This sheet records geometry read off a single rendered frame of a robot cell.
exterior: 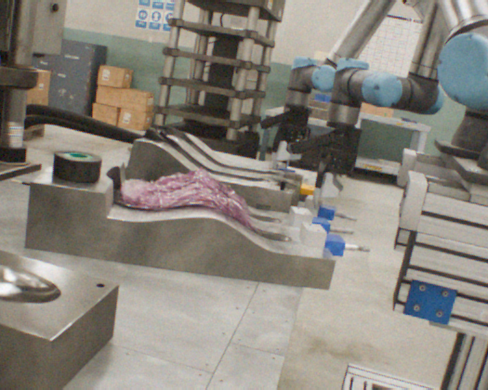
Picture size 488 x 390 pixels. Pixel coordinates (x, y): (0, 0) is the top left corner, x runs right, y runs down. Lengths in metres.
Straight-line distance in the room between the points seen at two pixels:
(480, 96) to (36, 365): 0.74
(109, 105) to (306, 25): 3.04
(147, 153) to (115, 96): 6.83
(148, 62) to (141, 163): 7.06
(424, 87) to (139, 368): 0.90
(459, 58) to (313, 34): 6.82
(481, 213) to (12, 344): 0.79
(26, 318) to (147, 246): 0.36
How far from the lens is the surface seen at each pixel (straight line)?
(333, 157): 1.30
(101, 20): 8.64
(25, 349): 0.54
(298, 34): 7.75
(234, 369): 0.64
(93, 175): 0.91
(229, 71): 6.51
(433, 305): 1.11
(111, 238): 0.87
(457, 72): 0.95
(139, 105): 7.90
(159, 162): 1.23
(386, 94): 1.18
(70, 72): 8.25
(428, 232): 1.03
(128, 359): 0.63
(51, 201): 0.87
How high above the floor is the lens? 1.13
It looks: 12 degrees down
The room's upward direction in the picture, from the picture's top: 11 degrees clockwise
